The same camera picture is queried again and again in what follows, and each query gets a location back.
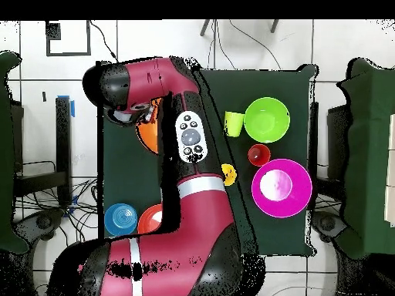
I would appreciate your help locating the yellow plastic cup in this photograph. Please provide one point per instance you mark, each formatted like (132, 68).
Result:
(230, 175)

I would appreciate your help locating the green plastic cup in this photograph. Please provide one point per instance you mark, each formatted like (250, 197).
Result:
(233, 123)

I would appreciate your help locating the orange plastic bowl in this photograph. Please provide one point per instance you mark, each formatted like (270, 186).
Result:
(148, 138)

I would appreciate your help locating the pink plastic bowl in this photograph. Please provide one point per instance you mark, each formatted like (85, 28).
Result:
(296, 203)

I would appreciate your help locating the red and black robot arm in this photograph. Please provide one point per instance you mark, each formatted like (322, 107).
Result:
(185, 246)

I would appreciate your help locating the dark green table cloth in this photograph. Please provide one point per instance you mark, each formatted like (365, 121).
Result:
(132, 172)

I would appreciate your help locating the red plastic cup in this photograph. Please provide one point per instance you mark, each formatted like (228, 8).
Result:
(262, 151)

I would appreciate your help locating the red-orange plastic bowl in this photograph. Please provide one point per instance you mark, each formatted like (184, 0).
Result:
(149, 223)

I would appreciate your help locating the green plastic bowl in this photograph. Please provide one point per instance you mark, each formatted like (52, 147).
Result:
(267, 119)

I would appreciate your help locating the blue plastic bowl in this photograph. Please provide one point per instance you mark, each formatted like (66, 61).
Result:
(121, 219)

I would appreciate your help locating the grey tripod leg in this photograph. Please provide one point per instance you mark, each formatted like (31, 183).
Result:
(274, 26)
(205, 28)

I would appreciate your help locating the blue tape strip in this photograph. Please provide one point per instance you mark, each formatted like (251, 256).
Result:
(72, 109)

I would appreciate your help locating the black metal stand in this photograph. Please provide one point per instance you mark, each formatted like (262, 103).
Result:
(63, 138)

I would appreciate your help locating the small black floor object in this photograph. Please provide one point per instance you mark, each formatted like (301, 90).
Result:
(44, 96)

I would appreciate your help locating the green covered side table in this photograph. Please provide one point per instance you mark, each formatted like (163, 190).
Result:
(6, 138)
(367, 154)

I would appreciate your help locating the black square floor frame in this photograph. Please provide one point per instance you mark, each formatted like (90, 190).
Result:
(68, 54)

